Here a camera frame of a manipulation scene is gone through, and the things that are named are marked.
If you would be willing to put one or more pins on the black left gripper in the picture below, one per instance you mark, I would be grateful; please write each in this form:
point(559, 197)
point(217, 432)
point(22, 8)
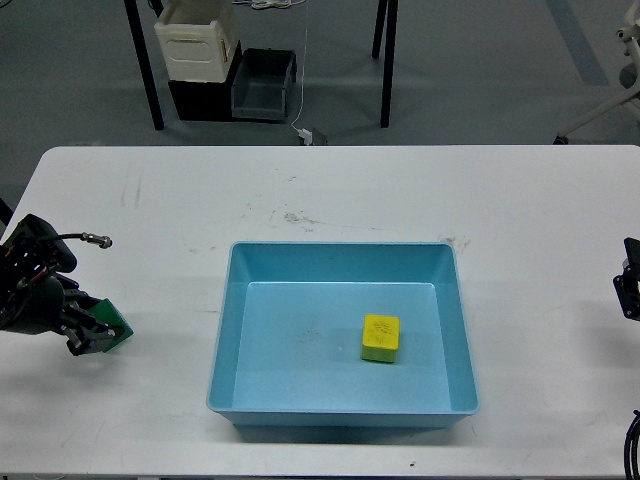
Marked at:
point(53, 303)

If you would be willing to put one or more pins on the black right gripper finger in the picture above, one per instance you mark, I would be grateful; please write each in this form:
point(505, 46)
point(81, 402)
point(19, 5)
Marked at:
point(626, 284)

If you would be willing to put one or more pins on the green block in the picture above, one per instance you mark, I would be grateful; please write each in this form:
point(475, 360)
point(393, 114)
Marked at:
point(106, 312)

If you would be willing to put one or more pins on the yellow block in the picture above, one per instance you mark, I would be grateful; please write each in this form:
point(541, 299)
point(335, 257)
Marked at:
point(380, 338)

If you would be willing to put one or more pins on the blue plastic box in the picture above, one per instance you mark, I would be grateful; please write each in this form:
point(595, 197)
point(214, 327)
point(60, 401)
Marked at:
point(289, 341)

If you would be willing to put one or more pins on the black crate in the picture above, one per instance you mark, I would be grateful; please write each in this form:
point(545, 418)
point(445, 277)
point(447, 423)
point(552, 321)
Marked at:
point(206, 101)

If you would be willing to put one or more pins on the white chair base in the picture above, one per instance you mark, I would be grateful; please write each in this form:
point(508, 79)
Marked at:
point(592, 74)

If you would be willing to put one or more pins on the grey plastic bin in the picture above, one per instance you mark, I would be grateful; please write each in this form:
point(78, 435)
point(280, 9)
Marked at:
point(262, 85)

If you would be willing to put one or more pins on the black table leg left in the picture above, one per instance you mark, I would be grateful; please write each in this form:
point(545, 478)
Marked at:
point(140, 47)

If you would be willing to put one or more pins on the black table leg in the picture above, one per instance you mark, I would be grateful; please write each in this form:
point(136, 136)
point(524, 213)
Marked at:
point(140, 47)
point(384, 40)

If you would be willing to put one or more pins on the cream plastic container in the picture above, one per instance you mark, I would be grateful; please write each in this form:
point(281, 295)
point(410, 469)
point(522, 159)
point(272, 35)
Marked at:
point(198, 40)

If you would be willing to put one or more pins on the black table leg right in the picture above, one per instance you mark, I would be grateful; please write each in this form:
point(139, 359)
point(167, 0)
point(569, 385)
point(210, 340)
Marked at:
point(384, 40)

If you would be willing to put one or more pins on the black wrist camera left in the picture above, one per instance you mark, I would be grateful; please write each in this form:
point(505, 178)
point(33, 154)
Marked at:
point(34, 252)

